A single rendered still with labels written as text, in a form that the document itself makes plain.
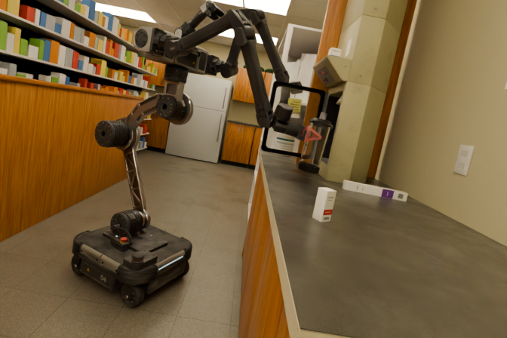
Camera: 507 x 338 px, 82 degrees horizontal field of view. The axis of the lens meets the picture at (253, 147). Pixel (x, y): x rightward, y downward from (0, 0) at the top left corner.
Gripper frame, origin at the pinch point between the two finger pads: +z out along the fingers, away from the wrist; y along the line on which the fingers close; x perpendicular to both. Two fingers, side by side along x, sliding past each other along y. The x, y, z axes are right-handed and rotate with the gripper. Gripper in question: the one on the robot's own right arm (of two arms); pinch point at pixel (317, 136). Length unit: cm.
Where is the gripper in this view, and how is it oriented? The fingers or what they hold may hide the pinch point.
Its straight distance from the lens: 134.2
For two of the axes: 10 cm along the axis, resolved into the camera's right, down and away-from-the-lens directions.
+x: -2.7, 9.6, 1.1
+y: -0.2, -1.2, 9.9
